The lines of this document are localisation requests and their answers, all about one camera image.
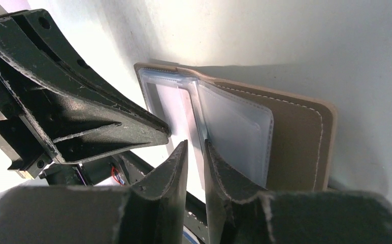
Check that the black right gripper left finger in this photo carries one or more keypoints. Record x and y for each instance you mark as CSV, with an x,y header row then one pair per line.
x,y
64,214

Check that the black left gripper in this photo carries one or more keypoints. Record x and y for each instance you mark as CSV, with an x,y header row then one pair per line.
x,y
55,107

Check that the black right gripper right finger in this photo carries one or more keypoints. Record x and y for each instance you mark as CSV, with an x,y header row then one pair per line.
x,y
239,211

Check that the beige leather card holder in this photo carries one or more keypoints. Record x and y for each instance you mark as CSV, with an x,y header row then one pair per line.
x,y
281,141

